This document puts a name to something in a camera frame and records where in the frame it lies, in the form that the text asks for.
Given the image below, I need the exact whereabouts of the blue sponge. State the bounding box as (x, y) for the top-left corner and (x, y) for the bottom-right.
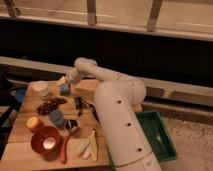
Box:
(60, 84), (70, 95)

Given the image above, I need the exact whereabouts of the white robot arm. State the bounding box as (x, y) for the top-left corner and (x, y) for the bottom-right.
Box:
(67, 57), (162, 171)

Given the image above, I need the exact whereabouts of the white cup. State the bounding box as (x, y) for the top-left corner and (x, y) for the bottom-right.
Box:
(32, 81), (49, 100)

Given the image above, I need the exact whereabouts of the bunch of dark grapes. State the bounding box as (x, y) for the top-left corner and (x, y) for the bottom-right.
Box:
(37, 97), (67, 115)

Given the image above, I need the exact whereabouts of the blue object at left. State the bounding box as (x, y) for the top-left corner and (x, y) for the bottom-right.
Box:
(15, 88), (26, 103)

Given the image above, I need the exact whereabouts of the small metal cup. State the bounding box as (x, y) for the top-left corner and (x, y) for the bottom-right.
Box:
(65, 119), (78, 133)

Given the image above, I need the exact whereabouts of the orange fruit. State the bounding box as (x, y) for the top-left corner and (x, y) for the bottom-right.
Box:
(26, 117), (43, 132)

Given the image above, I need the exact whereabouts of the orange bowl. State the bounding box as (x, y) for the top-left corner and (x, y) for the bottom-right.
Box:
(31, 126), (61, 155)

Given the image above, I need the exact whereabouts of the orange carrot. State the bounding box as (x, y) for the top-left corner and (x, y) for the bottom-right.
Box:
(60, 134), (71, 164)

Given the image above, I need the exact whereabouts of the green plastic tray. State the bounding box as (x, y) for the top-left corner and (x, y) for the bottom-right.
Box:
(102, 111), (177, 171)

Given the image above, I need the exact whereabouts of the black handled tool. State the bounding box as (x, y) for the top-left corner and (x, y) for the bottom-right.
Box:
(74, 96), (99, 121)

